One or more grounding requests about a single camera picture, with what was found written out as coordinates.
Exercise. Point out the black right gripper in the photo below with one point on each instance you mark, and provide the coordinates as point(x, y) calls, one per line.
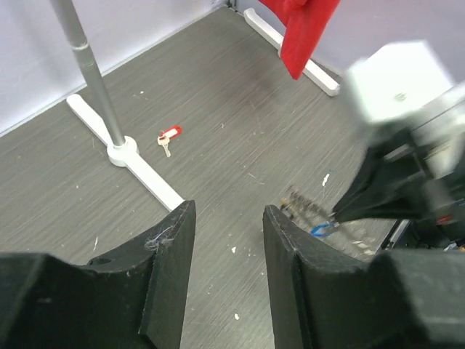
point(414, 169)

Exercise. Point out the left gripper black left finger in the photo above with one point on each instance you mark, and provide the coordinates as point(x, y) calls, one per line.
point(133, 296)

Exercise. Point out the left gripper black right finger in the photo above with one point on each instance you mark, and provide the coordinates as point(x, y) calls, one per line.
point(322, 298)

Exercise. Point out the metal disc with keyrings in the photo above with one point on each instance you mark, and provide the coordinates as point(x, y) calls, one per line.
point(304, 211)

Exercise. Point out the key with red tag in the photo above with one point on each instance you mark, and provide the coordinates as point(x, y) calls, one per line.
point(166, 136)

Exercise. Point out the red cloth on hanger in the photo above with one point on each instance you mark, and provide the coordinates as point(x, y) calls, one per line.
point(305, 22)

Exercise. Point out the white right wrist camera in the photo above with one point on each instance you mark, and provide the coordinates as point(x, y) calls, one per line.
point(397, 79)

